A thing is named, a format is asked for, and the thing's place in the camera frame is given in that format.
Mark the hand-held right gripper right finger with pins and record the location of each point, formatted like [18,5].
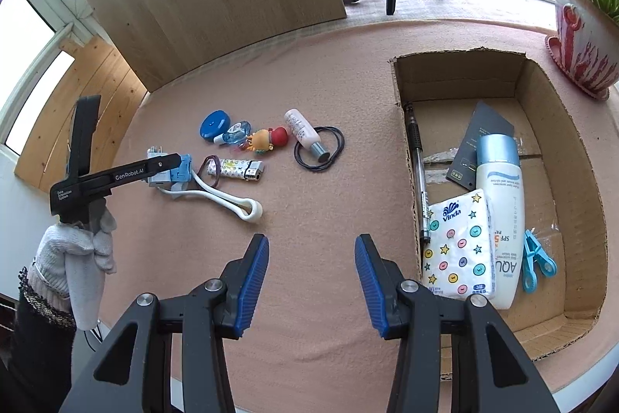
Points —
[370,287]

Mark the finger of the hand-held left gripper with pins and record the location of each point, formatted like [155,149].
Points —
[185,166]
[178,185]

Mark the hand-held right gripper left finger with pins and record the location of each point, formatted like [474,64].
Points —
[254,287]

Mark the white charger plug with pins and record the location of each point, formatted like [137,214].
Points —
[157,164]

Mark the patterned lighter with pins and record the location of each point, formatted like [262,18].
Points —
[237,168]

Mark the white roller massager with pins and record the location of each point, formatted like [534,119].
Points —
[232,202]

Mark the translucent blue correction tape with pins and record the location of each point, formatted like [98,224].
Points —
[237,132]

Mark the patterned tissue pack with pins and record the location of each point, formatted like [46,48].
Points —
[454,243]

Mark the black gel pen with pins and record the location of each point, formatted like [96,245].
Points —
[418,171]

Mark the white sunscreen tube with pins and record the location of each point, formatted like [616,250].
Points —
[500,200]

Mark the light blue clothespin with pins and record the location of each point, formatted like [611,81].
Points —
[532,263]

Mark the black card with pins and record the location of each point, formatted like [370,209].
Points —
[483,122]

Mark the cardboard box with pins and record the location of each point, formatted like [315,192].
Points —
[546,103]

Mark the person's left forearm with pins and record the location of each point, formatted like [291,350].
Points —
[34,345]

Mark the person's left hand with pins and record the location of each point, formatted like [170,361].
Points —
[77,258]

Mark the blue round tape measure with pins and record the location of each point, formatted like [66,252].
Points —
[215,125]

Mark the orange and red toy figure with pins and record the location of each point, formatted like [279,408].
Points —
[263,139]

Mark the pine plank panel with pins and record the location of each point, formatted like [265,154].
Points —
[96,93]

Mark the pink lotion bottle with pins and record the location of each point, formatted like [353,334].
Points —
[302,130]

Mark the pink plant saucer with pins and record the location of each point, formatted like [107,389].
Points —
[556,50]

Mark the spider plant in painted pot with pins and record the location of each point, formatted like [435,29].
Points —
[585,40]

